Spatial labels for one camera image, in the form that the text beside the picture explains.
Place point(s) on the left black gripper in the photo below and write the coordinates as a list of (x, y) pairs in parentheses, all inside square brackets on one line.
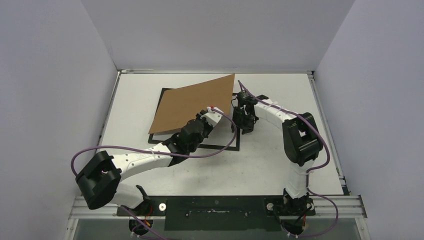
[(209, 126)]

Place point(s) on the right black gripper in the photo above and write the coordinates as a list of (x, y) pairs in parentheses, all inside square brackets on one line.
[(245, 120)]

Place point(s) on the brown cardboard backing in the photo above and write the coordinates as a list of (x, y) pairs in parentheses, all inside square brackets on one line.
[(178, 106)]

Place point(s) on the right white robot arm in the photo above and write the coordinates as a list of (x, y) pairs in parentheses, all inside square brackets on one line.
[(300, 143)]

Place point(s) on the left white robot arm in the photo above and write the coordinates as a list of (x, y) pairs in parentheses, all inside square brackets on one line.
[(101, 180)]

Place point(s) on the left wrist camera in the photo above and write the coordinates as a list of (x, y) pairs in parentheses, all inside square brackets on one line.
[(212, 117)]

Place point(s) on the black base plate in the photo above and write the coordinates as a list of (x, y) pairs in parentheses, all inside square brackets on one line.
[(225, 213)]

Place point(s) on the aluminium front rail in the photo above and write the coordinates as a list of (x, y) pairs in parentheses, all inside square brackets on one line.
[(349, 207)]

